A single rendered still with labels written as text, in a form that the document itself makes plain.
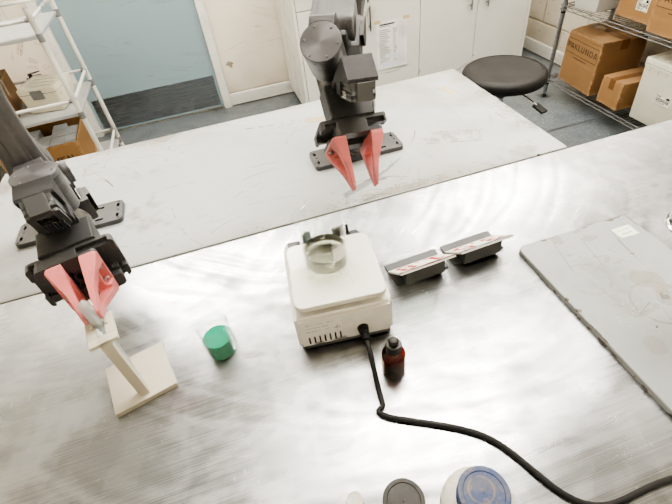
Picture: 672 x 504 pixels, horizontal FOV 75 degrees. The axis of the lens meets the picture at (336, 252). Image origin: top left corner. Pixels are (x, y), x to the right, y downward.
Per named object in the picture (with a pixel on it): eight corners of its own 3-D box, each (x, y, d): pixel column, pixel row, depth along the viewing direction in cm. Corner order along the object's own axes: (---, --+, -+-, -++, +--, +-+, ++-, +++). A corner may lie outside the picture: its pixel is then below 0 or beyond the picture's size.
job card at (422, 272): (384, 267, 70) (383, 248, 67) (434, 250, 71) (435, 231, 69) (401, 293, 65) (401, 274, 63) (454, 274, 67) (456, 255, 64)
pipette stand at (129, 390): (107, 372, 61) (57, 314, 52) (163, 344, 63) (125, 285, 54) (118, 418, 55) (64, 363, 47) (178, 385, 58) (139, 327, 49)
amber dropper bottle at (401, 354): (410, 367, 56) (410, 335, 52) (397, 385, 55) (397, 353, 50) (390, 356, 58) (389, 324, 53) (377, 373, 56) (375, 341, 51)
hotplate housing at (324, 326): (286, 255, 74) (277, 219, 69) (361, 240, 75) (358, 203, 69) (303, 367, 58) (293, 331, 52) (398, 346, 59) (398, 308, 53)
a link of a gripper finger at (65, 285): (115, 282, 48) (101, 236, 54) (46, 312, 46) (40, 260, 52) (140, 319, 53) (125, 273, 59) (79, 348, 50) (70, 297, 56)
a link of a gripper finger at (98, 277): (105, 286, 48) (92, 240, 54) (35, 317, 45) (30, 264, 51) (131, 323, 52) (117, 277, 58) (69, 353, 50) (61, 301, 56)
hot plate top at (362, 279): (285, 251, 63) (284, 246, 62) (366, 235, 64) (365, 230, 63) (295, 314, 54) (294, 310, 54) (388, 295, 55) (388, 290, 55)
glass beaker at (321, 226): (352, 247, 62) (347, 199, 56) (348, 281, 57) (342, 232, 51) (304, 247, 63) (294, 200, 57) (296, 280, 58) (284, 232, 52)
